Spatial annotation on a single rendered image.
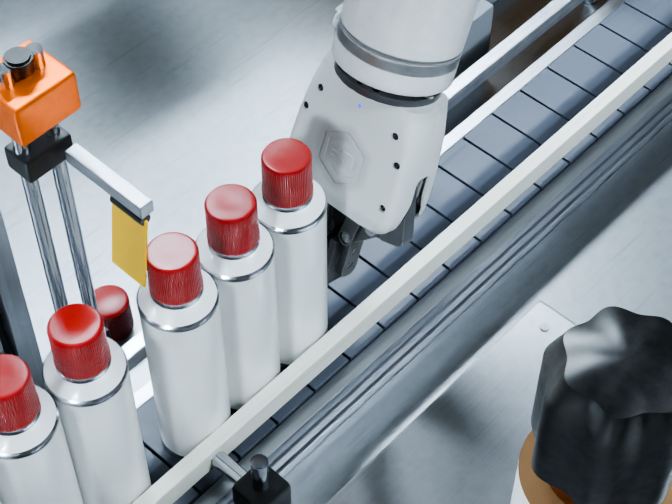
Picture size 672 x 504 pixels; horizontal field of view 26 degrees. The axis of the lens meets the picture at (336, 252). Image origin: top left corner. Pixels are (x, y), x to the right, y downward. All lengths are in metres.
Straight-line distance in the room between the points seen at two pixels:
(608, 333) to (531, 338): 0.37
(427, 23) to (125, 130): 0.46
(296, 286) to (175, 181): 0.30
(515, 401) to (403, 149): 0.22
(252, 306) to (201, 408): 0.08
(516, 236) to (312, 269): 0.24
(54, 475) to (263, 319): 0.18
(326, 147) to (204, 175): 0.29
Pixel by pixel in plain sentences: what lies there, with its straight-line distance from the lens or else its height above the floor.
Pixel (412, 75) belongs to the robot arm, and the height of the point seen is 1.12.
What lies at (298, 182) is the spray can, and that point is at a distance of 0.93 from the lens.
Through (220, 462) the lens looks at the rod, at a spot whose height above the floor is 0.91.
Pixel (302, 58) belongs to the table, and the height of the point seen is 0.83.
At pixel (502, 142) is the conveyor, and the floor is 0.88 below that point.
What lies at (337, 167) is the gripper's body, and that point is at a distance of 1.00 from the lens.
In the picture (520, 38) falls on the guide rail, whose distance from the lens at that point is 1.20.
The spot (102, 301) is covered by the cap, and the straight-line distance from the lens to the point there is 1.15.
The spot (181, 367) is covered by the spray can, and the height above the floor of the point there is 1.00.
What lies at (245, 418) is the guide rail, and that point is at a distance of 1.01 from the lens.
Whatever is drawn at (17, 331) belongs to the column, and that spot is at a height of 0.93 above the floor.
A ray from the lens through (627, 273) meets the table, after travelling 1.22.
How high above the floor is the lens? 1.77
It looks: 51 degrees down
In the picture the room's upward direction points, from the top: straight up
